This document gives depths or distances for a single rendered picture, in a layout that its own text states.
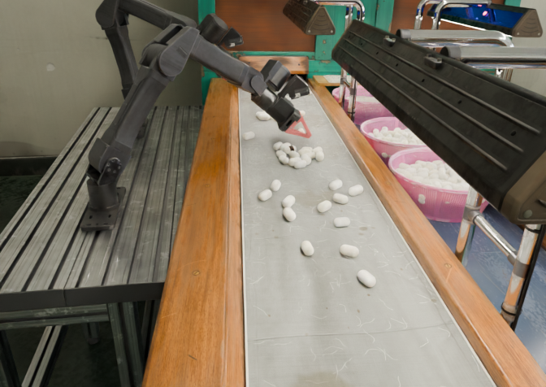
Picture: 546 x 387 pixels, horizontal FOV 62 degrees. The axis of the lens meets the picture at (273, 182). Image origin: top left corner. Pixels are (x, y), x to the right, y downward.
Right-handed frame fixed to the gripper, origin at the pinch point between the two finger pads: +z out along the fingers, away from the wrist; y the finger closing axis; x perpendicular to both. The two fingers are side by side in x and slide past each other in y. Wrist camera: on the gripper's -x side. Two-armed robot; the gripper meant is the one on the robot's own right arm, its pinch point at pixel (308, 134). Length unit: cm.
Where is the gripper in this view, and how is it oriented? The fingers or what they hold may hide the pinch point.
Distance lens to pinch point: 134.0
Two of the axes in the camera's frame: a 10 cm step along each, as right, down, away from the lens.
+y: -0.7, -4.2, 9.0
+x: -6.6, 7.0, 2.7
